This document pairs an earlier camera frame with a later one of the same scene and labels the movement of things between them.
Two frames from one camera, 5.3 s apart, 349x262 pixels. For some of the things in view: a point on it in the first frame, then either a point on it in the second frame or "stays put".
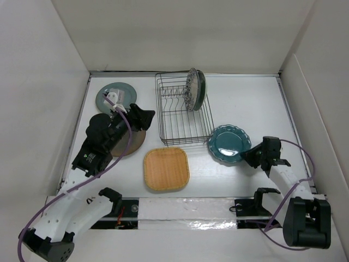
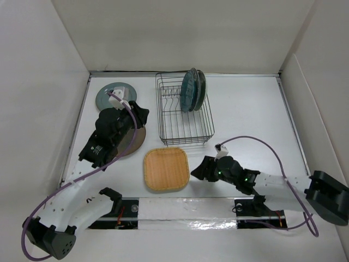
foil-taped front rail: (186, 214) stays put
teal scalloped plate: (226, 142) to (186, 91)
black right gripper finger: (254, 156) to (202, 172)
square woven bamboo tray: (166, 168) stays put
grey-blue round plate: (127, 95) stays put
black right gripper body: (264, 155) to (216, 173)
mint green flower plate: (203, 89) stays put
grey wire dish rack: (178, 125) stays put
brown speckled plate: (137, 139) stays put
